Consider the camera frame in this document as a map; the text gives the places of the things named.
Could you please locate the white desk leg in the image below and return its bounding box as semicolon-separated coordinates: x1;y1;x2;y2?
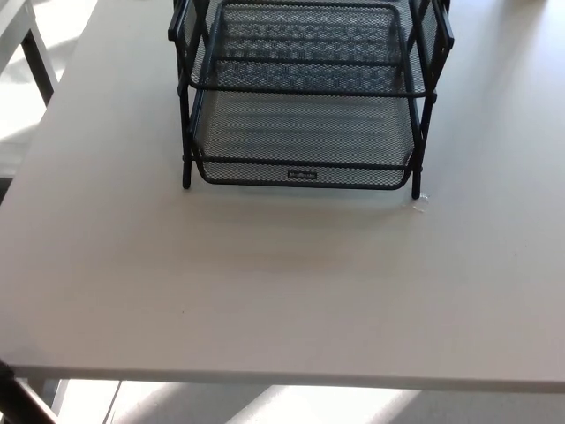
43;379;72;419

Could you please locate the black mesh tray with label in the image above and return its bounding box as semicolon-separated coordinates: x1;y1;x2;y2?
190;2;418;192

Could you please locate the dark brown diagonal bar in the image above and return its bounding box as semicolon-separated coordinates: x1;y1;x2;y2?
0;360;59;424

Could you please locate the white side table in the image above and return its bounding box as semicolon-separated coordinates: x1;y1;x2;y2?
0;0;59;107

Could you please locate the black metal organizer frame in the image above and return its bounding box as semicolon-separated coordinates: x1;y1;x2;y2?
166;0;455;200

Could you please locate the thin white cable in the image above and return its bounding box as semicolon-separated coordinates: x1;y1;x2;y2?
103;382;123;423

